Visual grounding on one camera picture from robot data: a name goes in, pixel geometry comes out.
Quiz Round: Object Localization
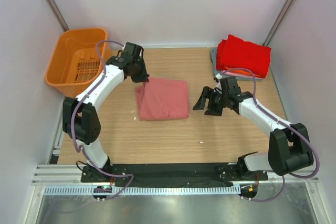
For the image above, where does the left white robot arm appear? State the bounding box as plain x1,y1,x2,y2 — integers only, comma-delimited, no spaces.
62,42,149,182

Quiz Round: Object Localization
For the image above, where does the light pink folded t shirt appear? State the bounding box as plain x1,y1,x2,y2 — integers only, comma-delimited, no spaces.
222,71,253,79

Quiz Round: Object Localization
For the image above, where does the red folded t shirt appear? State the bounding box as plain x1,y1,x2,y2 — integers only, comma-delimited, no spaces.
216,35,271,77

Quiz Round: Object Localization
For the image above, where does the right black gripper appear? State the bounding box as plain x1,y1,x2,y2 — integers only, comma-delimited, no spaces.
193,86,228,116

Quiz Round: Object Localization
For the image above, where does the grey folded t shirt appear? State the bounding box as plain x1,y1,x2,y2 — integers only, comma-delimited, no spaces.
210,48,252,81

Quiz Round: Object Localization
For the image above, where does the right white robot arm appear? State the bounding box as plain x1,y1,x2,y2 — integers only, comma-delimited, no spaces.
193,77,315,180

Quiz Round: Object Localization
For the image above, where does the orange plastic basket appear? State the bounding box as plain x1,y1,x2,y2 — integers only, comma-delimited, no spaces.
45,27,112,98

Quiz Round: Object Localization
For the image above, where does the aluminium frame rail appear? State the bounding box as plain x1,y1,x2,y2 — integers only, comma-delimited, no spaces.
31,144,320,187

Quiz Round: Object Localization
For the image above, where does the white slotted cable duct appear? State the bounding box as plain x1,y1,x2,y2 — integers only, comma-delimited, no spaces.
44,184,240,196

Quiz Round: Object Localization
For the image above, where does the orange folded t shirt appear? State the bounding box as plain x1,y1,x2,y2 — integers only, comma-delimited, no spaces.
221,67,265,79

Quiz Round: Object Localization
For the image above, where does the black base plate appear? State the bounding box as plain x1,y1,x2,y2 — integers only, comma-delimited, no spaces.
80,163,268,184

